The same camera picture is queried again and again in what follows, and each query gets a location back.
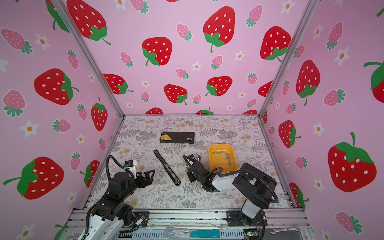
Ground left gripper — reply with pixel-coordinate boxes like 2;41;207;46
122;168;155;203

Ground black stapler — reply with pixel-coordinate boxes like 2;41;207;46
154;150;181;186

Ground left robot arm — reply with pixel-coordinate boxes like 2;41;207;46
79;155;156;240

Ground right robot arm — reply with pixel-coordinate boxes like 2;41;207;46
183;155;279;227

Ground yellow plastic tray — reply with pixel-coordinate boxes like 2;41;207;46
209;144;239;173

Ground black tool case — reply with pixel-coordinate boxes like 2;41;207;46
160;132;195;144

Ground staple strips in tray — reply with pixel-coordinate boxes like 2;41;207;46
211;151;232;167

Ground silver wrench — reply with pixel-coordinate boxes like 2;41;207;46
270;226;300;235

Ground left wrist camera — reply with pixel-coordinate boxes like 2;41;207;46
124;160;137;179

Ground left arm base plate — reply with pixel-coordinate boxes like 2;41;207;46
126;211;150;228

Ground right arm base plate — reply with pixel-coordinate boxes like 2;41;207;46
223;210;268;227

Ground teal handled tool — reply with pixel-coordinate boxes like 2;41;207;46
190;229;221;239

